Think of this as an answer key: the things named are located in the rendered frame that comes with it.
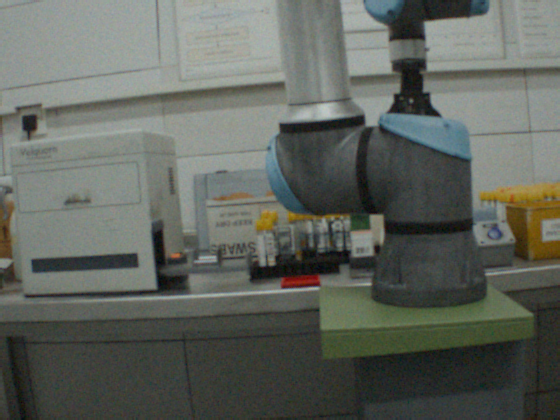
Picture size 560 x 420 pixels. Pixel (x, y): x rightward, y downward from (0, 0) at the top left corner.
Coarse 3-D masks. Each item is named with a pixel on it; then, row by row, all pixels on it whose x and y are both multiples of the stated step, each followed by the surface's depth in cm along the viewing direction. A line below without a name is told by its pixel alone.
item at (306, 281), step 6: (306, 276) 115; (312, 276) 115; (318, 276) 114; (282, 282) 111; (288, 282) 114; (294, 282) 114; (300, 282) 113; (306, 282) 113; (312, 282) 109; (318, 282) 109; (282, 288) 109; (288, 288) 109
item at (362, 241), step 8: (352, 232) 118; (360, 232) 117; (368, 232) 116; (352, 240) 115; (360, 240) 115; (368, 240) 115; (352, 248) 115; (360, 248) 115; (368, 248) 115; (352, 256) 118; (360, 256) 115
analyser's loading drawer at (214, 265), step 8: (192, 256) 114; (216, 256) 114; (248, 256) 114; (176, 264) 120; (184, 264) 119; (192, 264) 114; (200, 264) 114; (208, 264) 114; (216, 264) 114; (224, 264) 116; (232, 264) 115; (240, 264) 114; (248, 264) 113; (160, 272) 114; (168, 272) 114; (176, 272) 114; (184, 272) 114; (192, 272) 114; (200, 272) 114; (208, 272) 114; (216, 272) 114; (224, 272) 114; (248, 272) 113
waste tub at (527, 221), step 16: (512, 208) 120; (528, 208) 111; (544, 208) 111; (512, 224) 120; (528, 224) 112; (544, 224) 112; (528, 240) 112; (544, 240) 112; (528, 256) 112; (544, 256) 112
